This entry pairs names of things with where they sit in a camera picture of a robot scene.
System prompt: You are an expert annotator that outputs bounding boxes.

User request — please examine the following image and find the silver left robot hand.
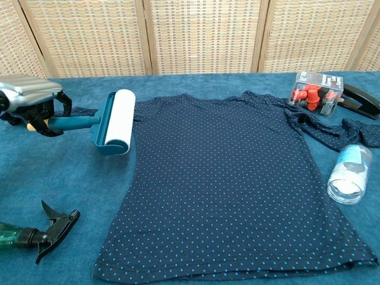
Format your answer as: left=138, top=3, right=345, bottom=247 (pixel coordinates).
left=0, top=75, right=73, bottom=138

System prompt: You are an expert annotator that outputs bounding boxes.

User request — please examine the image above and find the teal lint roller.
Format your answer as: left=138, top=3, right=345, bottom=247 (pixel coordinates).
left=26, top=89, right=137, bottom=156

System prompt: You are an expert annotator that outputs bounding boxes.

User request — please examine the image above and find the clear box of red pieces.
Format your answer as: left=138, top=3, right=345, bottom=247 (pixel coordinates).
left=288, top=71, right=344, bottom=119

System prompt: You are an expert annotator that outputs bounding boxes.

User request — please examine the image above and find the black stapler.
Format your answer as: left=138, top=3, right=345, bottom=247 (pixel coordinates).
left=337, top=83, right=380, bottom=121

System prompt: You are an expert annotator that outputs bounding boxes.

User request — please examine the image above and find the teal table cloth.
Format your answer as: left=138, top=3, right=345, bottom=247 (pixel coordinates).
left=0, top=69, right=380, bottom=285

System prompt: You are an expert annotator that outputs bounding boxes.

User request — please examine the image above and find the woven rattan folding screen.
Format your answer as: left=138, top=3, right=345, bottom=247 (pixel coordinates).
left=0, top=0, right=380, bottom=80

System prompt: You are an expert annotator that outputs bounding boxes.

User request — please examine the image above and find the green spray bottle black trigger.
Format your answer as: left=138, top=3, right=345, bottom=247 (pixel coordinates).
left=0, top=200, right=81, bottom=265

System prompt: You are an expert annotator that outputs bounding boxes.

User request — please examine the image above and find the clear plastic jar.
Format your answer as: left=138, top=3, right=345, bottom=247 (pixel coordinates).
left=327, top=144, right=373, bottom=205

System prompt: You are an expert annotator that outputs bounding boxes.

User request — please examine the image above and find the dark blue polka dot shirt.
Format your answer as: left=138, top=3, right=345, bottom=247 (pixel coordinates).
left=0, top=90, right=380, bottom=281

